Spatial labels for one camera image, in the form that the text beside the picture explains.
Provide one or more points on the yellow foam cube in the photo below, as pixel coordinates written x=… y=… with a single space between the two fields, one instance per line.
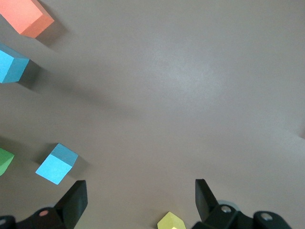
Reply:
x=170 y=221

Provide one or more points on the orange foam cube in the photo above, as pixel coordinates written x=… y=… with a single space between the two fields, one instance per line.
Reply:
x=21 y=14

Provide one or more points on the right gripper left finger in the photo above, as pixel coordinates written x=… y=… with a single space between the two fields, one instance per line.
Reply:
x=71 y=205

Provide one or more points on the blue foam cube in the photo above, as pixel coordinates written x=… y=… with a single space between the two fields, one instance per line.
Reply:
x=9 y=64
x=56 y=167

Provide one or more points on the green foam cube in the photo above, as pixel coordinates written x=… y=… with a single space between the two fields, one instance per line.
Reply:
x=4 y=162

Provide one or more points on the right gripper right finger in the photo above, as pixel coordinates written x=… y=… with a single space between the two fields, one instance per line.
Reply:
x=206 y=202

